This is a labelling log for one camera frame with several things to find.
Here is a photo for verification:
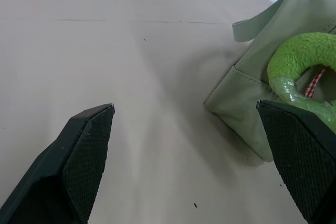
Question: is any green plush ring toy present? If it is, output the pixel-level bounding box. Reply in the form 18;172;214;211
267;31;336;123

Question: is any olive green fabric bag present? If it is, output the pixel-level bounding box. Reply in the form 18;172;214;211
202;0;336;163

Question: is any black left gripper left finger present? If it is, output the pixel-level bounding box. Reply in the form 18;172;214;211
0;103;116;224

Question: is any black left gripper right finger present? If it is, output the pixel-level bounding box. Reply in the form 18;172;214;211
256;100;336;224

